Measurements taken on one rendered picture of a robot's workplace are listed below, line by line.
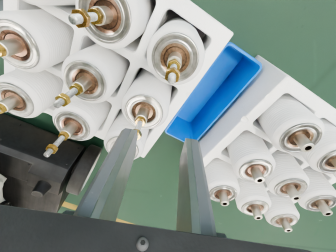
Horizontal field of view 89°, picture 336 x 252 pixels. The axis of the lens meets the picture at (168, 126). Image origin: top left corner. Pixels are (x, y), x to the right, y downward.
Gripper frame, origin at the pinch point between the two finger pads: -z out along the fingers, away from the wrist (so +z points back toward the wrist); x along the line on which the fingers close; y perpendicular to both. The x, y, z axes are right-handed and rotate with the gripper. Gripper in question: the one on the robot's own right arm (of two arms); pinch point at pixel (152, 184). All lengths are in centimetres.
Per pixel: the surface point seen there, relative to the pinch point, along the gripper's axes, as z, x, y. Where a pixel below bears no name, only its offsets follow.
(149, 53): -23.8, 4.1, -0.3
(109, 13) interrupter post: -22.4, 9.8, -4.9
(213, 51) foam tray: -30.7, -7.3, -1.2
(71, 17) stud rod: -14.6, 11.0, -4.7
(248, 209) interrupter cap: -24, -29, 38
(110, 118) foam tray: -30.8, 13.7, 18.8
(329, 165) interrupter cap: -23.6, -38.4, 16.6
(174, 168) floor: -49, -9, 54
